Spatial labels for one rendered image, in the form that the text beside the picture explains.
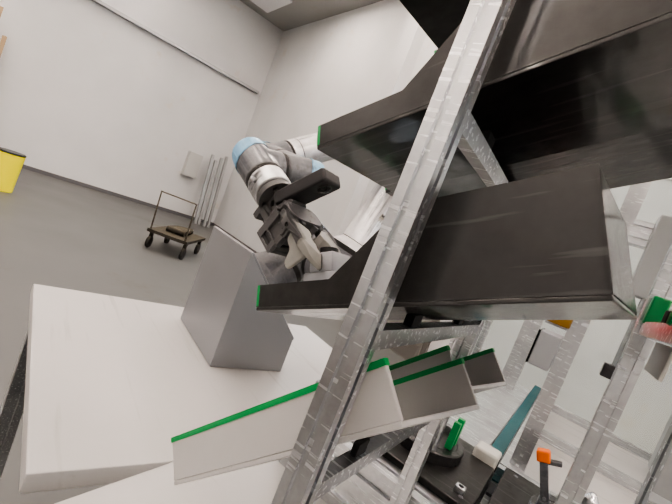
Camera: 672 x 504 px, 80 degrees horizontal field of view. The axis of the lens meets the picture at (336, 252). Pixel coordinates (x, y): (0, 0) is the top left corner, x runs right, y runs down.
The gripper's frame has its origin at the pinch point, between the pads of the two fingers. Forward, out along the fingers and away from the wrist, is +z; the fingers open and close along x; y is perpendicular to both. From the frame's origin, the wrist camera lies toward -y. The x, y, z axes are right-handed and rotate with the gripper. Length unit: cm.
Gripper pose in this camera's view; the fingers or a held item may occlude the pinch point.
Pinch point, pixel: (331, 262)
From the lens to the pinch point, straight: 61.6
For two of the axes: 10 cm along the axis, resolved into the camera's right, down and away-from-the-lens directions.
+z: 4.6, 6.8, -5.7
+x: -6.4, -2.0, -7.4
